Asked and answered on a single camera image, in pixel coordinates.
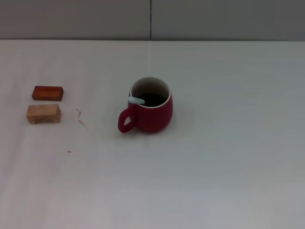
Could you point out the red ceramic mug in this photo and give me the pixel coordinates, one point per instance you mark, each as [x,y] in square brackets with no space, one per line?
[152,119]

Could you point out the light wooden block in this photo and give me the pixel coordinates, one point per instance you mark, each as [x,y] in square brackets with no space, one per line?
[44,114]

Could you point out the dark reddish wooden block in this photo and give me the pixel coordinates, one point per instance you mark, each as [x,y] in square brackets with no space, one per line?
[47,93]

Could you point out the dark brown coffee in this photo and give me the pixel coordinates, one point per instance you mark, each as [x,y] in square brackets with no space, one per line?
[155,99]

